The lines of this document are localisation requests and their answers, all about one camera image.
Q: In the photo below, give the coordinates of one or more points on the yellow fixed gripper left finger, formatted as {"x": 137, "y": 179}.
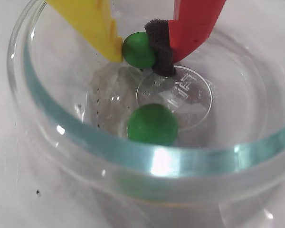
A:
{"x": 90, "y": 21}

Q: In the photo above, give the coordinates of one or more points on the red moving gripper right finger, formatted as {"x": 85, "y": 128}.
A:
{"x": 194, "y": 23}

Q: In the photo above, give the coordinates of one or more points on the green ball pill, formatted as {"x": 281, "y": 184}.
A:
{"x": 152, "y": 124}
{"x": 138, "y": 50}

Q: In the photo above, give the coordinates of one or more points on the clear glass bowl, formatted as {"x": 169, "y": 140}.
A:
{"x": 61, "y": 118}

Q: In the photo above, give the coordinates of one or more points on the white tablecloth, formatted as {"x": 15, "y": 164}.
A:
{"x": 2, "y": 142}

